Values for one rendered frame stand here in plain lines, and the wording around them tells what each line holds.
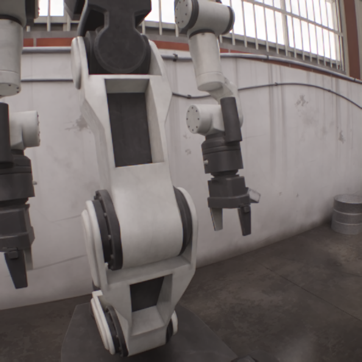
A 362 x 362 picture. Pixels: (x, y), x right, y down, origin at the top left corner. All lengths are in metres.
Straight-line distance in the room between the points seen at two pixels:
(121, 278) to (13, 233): 0.20
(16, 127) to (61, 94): 0.76
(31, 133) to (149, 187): 0.22
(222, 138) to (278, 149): 1.21
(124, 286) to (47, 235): 0.85
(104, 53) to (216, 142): 0.29
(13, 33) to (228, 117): 0.45
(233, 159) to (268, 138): 1.13
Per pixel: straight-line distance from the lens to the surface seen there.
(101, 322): 0.72
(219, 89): 0.66
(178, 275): 0.52
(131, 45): 0.54
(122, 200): 0.42
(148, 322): 0.65
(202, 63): 0.63
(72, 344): 0.91
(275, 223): 1.86
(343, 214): 2.13
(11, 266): 0.46
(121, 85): 0.49
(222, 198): 0.58
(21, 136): 0.48
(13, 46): 0.55
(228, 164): 0.57
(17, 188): 0.46
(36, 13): 0.58
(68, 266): 1.36
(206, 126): 0.57
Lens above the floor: 0.77
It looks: 11 degrees down
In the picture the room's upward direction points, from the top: 3 degrees counter-clockwise
